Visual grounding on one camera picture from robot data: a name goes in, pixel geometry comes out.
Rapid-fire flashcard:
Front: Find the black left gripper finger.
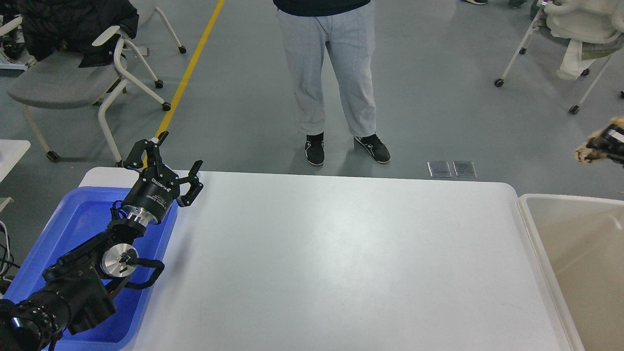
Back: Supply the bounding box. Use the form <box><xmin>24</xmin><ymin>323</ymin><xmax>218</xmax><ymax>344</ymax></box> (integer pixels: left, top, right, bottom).
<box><xmin>122</xmin><ymin>131</ymin><xmax>169</xmax><ymax>177</ymax></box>
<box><xmin>175</xmin><ymin>160</ymin><xmax>203</xmax><ymax>207</ymax></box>

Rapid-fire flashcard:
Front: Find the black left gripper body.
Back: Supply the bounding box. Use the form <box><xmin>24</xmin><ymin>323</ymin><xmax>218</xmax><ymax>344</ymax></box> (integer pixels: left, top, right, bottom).
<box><xmin>122</xmin><ymin>170</ymin><xmax>180</xmax><ymax>227</ymax></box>

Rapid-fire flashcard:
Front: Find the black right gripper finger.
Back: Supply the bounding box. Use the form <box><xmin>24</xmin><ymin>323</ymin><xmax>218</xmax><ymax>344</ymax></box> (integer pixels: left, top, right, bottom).
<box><xmin>586</xmin><ymin>125</ymin><xmax>624</xmax><ymax>164</ymax></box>

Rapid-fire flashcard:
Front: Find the brown paper ball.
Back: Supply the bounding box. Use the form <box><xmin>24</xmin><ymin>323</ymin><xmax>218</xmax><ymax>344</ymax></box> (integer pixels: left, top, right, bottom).
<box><xmin>575</xmin><ymin>116</ymin><xmax>624</xmax><ymax>163</ymax></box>

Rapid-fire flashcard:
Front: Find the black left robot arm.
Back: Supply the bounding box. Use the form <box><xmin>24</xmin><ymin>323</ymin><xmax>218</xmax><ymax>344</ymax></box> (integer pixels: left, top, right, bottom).
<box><xmin>1</xmin><ymin>131</ymin><xmax>203</xmax><ymax>351</ymax></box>

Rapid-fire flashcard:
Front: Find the blue plastic bin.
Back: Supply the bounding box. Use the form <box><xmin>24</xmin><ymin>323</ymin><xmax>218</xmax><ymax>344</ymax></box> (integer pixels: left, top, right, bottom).
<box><xmin>1</xmin><ymin>187</ymin><xmax>177</xmax><ymax>351</ymax></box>

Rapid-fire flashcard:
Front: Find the beige plastic bin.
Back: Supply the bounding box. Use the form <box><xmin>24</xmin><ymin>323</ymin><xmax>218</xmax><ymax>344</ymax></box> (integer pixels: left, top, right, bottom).
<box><xmin>518</xmin><ymin>194</ymin><xmax>624</xmax><ymax>351</ymax></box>

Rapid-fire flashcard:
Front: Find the white chair with clothes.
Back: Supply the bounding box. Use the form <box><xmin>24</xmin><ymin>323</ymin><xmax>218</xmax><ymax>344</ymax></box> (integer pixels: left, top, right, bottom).
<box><xmin>493</xmin><ymin>0</ymin><xmax>624</xmax><ymax>114</ymax></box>

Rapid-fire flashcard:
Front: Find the white side table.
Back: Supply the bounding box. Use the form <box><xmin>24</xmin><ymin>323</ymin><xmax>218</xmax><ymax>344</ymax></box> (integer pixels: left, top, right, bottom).
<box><xmin>0</xmin><ymin>138</ymin><xmax>31</xmax><ymax>182</ymax></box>

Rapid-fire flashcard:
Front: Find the black jacket on chair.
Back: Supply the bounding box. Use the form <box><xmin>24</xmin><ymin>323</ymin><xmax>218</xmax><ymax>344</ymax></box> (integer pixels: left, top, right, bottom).
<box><xmin>16</xmin><ymin>0</ymin><xmax>139</xmax><ymax>67</ymax></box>

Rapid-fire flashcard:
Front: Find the metal floor plate right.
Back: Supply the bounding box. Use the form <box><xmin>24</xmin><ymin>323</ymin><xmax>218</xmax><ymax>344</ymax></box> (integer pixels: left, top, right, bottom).
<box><xmin>452</xmin><ymin>161</ymin><xmax>478</xmax><ymax>178</ymax></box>

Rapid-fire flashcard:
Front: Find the metal floor plate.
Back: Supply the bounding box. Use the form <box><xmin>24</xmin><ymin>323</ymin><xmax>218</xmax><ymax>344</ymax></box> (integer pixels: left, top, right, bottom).
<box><xmin>452</xmin><ymin>161</ymin><xmax>478</xmax><ymax>178</ymax></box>
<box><xmin>427</xmin><ymin>161</ymin><xmax>453</xmax><ymax>178</ymax></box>

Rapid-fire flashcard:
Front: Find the metal floor plate left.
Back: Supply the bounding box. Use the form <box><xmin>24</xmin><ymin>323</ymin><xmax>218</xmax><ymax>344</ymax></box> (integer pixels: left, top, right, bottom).
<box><xmin>427</xmin><ymin>161</ymin><xmax>453</xmax><ymax>178</ymax></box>

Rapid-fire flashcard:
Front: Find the person in grey sweatpants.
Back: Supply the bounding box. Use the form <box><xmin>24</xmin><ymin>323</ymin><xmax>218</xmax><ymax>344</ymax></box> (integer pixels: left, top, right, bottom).
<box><xmin>273</xmin><ymin>0</ymin><xmax>391</xmax><ymax>166</ymax></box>

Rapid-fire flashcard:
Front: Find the grey chair white frame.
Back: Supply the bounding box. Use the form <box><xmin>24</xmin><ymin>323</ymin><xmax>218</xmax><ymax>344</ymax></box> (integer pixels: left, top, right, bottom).
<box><xmin>7</xmin><ymin>26</ymin><xmax>170</xmax><ymax>166</ymax></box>

